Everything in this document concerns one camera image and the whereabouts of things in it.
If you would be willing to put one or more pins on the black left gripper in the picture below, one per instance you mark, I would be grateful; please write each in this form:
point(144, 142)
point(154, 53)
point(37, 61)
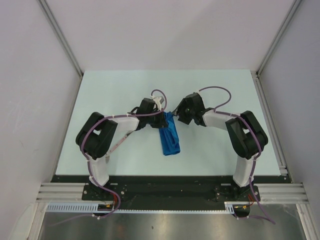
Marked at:
point(161, 123)

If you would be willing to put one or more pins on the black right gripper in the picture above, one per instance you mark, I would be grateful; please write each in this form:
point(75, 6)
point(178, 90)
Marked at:
point(179, 111)

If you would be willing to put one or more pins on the blue satin napkin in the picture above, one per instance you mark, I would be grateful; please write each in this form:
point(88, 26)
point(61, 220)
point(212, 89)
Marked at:
point(169, 136)

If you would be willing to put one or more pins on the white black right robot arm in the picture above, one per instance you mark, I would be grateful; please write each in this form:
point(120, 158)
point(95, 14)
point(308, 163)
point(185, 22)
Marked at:
point(247, 136)

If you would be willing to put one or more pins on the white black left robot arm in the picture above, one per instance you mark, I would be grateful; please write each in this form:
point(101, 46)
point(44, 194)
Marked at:
point(101, 135)

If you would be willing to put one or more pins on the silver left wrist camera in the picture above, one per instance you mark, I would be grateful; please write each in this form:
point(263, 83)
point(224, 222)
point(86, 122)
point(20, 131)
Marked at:
point(158, 100)

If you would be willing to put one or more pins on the aluminium front frame rail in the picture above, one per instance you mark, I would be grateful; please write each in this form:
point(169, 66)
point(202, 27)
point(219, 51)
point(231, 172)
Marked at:
point(270, 193)

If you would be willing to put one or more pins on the aluminium right corner post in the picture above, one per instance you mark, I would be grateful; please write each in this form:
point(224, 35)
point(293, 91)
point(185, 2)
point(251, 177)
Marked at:
point(294, 8)

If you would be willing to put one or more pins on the aluminium corner post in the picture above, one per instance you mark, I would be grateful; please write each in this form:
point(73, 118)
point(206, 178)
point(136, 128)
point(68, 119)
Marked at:
point(294, 8)
point(49, 15)

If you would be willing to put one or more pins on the aluminium left corner post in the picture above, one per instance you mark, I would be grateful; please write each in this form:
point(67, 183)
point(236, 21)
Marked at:
point(49, 15)

